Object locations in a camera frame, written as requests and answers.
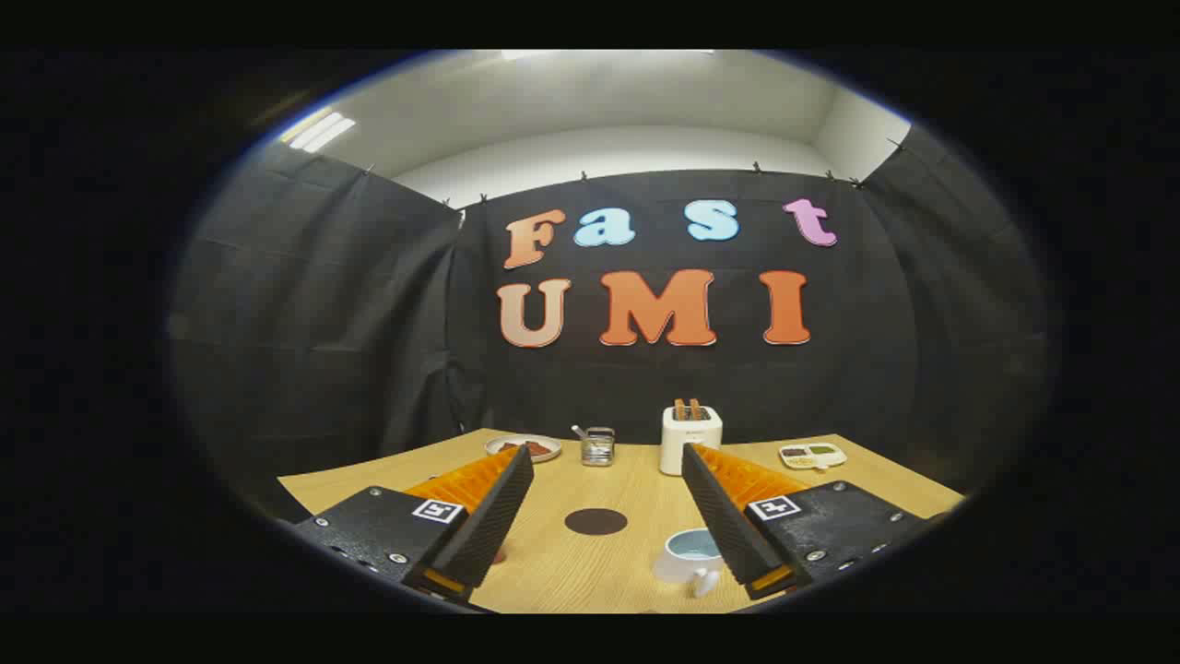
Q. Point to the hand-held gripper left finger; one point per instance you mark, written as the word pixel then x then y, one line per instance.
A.
pixel 489 526

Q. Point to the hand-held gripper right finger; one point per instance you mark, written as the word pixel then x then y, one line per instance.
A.
pixel 724 526

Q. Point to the white cup with blue inside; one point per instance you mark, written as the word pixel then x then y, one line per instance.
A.
pixel 678 564

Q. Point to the dark brown round coaster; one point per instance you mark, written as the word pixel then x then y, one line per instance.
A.
pixel 595 521

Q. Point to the white toaster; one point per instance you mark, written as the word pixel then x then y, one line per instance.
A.
pixel 690 447

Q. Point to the reddish brown food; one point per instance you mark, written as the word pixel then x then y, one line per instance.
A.
pixel 533 448

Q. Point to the white round plate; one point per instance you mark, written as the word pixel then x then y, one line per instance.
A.
pixel 544 455

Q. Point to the wooden table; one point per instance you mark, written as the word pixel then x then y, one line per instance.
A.
pixel 590 572

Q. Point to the white divided tray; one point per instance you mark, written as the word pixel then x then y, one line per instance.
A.
pixel 813 456

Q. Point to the black backdrop cloth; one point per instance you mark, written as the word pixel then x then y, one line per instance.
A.
pixel 369 304

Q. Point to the ceiling light panel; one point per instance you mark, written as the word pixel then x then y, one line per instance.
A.
pixel 318 131

